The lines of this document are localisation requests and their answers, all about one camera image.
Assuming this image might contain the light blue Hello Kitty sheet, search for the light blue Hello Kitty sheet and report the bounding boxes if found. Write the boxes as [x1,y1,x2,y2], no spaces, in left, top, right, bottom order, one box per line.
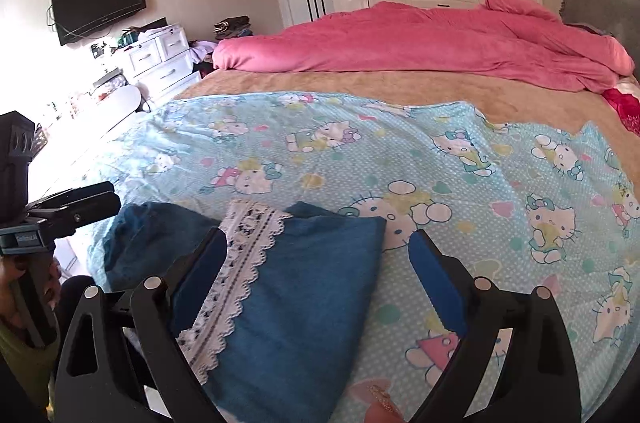
[90,92,639,422]

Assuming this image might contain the grey padded headboard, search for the grey padded headboard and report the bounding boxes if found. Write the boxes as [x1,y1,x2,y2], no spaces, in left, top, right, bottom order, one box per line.
[560,0,640,75]

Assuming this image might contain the white drawer chest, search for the white drawer chest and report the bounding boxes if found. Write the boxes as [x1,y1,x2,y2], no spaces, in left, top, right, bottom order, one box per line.
[115,24,201,109]

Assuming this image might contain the folded dark clothes pile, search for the folded dark clothes pile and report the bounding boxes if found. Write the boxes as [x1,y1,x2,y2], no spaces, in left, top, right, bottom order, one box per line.
[214,16,253,40]

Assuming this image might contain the person's left hand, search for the person's left hand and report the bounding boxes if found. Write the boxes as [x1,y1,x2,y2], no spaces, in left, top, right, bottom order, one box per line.
[0,252,64,329]

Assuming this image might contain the pink duvet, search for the pink duvet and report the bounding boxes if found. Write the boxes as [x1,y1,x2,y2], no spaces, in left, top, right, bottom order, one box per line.
[213,0,636,94]

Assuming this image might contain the red floral pillow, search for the red floral pillow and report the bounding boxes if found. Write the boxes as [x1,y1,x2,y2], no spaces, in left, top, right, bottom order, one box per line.
[602,88,640,136]

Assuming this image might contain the person's right hand thumb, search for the person's right hand thumb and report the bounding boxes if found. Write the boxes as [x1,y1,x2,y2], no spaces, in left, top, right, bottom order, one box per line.
[363,385,405,423]

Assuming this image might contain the blue denim pants lace trim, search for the blue denim pants lace trim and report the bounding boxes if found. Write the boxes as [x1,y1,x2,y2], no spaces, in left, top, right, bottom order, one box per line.
[99,198,385,422]

